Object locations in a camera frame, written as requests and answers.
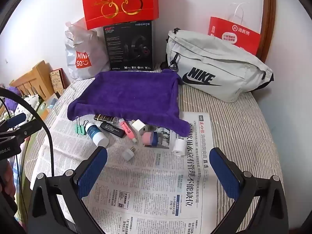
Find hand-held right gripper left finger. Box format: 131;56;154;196
27;146;109;234

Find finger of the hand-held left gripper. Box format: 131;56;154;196
0;112;27;130
0;123;44;142

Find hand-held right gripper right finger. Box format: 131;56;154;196
209;147;289;234

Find white and blue bottle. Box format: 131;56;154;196
85;122;109;146

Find green binder clip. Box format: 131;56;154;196
74;117;89;135

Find black rectangular case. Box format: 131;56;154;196
100;122;126;138

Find white tape roll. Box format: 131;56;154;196
172;139;186;156

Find pink highlighter tube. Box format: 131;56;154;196
119;119;138;143

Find black gold perfume tube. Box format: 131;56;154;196
94;114;115;123

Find white charger cube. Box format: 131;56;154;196
132;119;147;135

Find person's left hand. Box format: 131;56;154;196
0;161;16;200

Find purple plush toy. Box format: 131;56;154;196
0;85;21;114

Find white dotted cloth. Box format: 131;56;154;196
15;95;47;122

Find wooden headboard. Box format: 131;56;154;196
10;60;59;100

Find patterned book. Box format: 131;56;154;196
49;69;67;95

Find newspaper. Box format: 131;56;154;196
29;85;220;234

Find purple towel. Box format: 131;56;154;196
67;69;189;137

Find white plastic shopping bag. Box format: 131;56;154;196
65;17;110;80

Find grey waist bag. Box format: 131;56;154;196
161;29;275;103

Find black headphone box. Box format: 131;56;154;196
103;20;153;72

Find red gold-print gift bag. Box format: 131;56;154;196
81;0;159;30

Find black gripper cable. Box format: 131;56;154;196
0;88;54;178

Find red paper bag white handles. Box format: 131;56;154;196
208;2;262;56

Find brown wooden frame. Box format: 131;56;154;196
262;0;277;64

